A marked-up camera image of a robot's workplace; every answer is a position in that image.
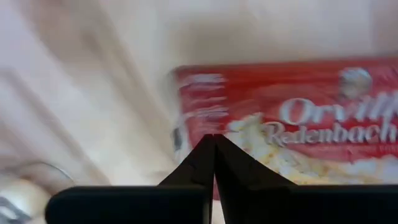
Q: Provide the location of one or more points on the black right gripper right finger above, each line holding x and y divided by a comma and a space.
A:
280, 205

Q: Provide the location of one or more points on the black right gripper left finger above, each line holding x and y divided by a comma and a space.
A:
140, 205

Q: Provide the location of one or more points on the red popcorn packet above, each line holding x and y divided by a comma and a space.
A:
280, 90

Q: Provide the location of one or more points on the clear plastic bin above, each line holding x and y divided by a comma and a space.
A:
37, 177

